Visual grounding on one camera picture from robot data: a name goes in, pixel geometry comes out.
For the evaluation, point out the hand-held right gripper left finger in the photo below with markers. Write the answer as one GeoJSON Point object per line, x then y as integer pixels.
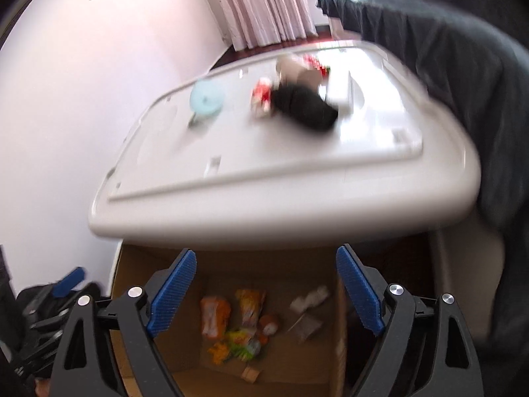
{"type": "Point", "coordinates": [171, 293]}

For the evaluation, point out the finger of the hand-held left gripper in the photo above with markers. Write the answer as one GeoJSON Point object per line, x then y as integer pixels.
{"type": "Point", "coordinates": [68, 282]}

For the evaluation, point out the pink patterned curtain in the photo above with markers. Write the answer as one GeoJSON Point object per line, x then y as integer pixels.
{"type": "Point", "coordinates": [264, 4]}

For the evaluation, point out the brown cardboard box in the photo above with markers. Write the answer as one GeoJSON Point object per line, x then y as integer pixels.
{"type": "Point", "coordinates": [285, 366]}

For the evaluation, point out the orange plastic snack bag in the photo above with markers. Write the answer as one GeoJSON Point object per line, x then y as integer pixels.
{"type": "Point", "coordinates": [250, 308]}

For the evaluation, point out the red snack packet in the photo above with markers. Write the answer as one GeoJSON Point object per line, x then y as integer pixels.
{"type": "Point", "coordinates": [318, 64]}

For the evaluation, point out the brown and white plush toy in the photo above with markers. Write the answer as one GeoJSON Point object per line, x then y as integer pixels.
{"type": "Point", "coordinates": [268, 324]}

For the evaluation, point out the green snack packet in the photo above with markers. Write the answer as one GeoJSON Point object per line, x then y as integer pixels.
{"type": "Point", "coordinates": [244, 343]}

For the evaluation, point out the light blue round lid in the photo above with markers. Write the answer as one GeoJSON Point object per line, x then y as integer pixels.
{"type": "Point", "coordinates": [206, 99]}

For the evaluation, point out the dark blue sofa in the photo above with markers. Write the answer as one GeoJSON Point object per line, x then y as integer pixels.
{"type": "Point", "coordinates": [454, 49]}

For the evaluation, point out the white tissue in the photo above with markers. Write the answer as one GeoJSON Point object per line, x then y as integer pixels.
{"type": "Point", "coordinates": [310, 297]}

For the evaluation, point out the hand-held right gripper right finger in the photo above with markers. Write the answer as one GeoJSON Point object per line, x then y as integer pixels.
{"type": "Point", "coordinates": [359, 289]}

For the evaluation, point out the white plastic storage box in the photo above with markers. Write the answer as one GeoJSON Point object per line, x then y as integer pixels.
{"type": "Point", "coordinates": [289, 173]}

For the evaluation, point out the clear plastic wrapper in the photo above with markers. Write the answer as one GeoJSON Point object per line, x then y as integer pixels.
{"type": "Point", "coordinates": [306, 326]}

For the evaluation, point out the red and white packet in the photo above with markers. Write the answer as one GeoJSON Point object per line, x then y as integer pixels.
{"type": "Point", "coordinates": [262, 97]}

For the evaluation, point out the orange spout pouch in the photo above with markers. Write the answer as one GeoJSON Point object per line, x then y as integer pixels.
{"type": "Point", "coordinates": [215, 316]}

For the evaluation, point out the yellow toy dinosaur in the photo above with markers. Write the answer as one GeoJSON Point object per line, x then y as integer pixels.
{"type": "Point", "coordinates": [219, 351]}

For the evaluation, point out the black cloth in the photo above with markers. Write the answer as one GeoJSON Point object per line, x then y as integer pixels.
{"type": "Point", "coordinates": [306, 107]}

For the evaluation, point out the small wooden block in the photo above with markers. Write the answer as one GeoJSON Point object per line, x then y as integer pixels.
{"type": "Point", "coordinates": [250, 374]}

